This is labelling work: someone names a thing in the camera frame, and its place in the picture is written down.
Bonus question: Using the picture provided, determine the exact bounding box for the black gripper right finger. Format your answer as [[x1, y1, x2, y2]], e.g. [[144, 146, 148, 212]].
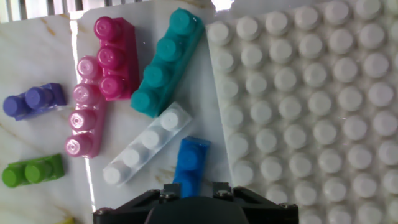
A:
[[212, 182, 233, 198]]

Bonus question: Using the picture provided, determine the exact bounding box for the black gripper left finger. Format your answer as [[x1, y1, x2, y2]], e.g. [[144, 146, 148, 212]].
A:
[[162, 182, 182, 199]]

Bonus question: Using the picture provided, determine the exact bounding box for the blue four-stud block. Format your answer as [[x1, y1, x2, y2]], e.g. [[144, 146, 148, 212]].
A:
[[172, 136, 212, 199]]

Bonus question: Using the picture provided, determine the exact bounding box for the white four-stud block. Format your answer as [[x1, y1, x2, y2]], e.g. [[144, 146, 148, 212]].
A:
[[102, 101, 193, 187]]

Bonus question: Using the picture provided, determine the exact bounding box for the pink four-stud block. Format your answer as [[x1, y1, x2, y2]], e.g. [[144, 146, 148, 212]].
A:
[[64, 55, 108, 159]]

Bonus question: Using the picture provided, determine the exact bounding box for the white studded baseplate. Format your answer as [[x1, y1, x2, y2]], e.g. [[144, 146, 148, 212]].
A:
[[205, 0, 398, 224]]

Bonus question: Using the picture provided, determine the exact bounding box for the teal four-stud block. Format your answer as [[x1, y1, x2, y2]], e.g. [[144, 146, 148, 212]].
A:
[[130, 7, 206, 118]]

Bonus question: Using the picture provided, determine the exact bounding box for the magenta three-stud block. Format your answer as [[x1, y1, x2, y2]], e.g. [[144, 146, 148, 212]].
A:
[[93, 16, 140, 101]]

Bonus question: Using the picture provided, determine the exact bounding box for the green two-stud block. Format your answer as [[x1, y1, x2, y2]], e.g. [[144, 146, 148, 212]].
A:
[[1, 153, 65, 189]]

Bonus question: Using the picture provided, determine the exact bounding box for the purple two-stud block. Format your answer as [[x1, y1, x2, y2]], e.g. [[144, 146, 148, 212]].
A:
[[2, 82, 67, 121]]

